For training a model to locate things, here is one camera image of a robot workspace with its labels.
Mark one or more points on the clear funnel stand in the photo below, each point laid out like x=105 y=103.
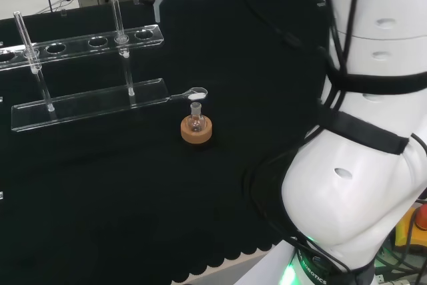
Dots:
x=90 y=103

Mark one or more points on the round-bottom glass flask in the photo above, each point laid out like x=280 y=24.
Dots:
x=195 y=124

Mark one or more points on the clear cloth clip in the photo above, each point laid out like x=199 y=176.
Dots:
x=321 y=4
x=62 y=13

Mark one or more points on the black bench cloth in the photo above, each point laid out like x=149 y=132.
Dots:
x=133 y=198

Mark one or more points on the yellow stop button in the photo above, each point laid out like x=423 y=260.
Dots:
x=412 y=225

